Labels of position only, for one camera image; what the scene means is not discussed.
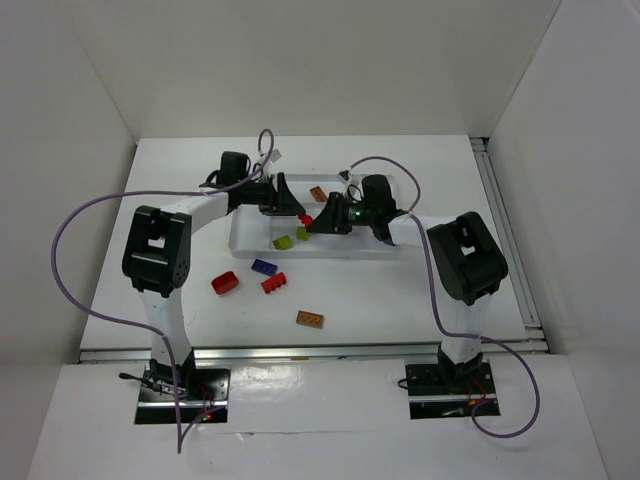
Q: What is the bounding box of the red and brown lego stack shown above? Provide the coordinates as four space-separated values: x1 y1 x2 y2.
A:
310 186 328 203

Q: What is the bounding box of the aluminium rail front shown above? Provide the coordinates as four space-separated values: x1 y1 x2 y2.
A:
77 340 551 364

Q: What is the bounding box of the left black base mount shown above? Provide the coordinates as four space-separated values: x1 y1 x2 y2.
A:
119 367 231 425

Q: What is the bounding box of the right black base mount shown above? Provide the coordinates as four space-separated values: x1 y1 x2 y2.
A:
397 362 501 420

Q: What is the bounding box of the white divided sorting tray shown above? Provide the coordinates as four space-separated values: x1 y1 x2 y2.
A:
228 174 400 260

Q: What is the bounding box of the aluminium rail right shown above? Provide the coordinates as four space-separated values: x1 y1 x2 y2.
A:
469 137 551 355

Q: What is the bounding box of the purple lego brick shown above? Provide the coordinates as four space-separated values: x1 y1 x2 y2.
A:
251 259 278 277

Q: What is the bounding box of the red ridged lego brick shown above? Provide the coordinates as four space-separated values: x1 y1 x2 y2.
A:
261 272 287 294

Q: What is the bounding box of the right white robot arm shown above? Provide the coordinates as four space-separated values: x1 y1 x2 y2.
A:
307 175 508 386

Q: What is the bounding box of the green lego brick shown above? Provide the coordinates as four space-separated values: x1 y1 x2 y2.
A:
272 235 294 251
296 227 310 241

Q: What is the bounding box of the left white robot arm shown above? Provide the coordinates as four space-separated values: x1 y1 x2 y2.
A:
122 151 306 388

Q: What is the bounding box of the red rounded lego brick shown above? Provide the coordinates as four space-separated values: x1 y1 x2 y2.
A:
211 270 240 296

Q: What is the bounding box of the red cross lego brick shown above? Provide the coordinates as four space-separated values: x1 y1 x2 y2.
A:
297 214 314 228

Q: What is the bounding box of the aluminium rail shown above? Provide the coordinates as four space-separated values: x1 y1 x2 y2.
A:
469 137 551 355
77 340 551 364

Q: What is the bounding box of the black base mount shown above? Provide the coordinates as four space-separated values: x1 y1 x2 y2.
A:
397 362 501 420
119 367 231 425

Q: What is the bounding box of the brown lego plate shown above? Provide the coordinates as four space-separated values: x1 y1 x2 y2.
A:
296 310 324 329

